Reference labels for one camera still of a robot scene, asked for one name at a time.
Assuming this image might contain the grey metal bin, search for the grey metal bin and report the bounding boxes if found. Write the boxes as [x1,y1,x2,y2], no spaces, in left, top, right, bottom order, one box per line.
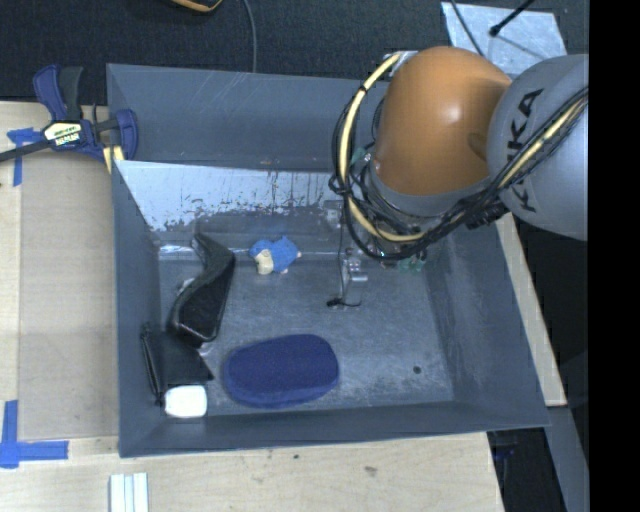
[105,62,552,459]

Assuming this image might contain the blue toy animal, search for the blue toy animal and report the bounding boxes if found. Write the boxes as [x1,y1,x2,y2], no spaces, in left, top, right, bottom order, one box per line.
[248,235,303,276]

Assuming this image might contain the dark blue oval pad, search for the dark blue oval pad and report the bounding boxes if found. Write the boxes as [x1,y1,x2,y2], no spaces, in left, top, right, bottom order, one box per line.
[222,333,341,410]

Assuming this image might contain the white rounded block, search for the white rounded block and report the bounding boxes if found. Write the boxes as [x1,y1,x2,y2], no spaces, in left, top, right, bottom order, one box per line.
[163,384,209,419]

